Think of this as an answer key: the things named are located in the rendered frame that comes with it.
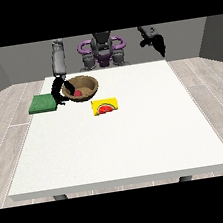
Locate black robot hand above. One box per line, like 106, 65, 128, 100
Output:
138, 33, 168, 61
48, 72, 79, 108

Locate brown wooden bowl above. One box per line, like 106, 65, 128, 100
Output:
59, 72, 102, 105

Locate green square pad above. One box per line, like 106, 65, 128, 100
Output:
25, 92, 59, 116

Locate yellow cup with melon print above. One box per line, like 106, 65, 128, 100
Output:
91, 97, 120, 117

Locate grey robot trunk purple rings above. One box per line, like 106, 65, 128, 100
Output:
74, 29, 131, 73

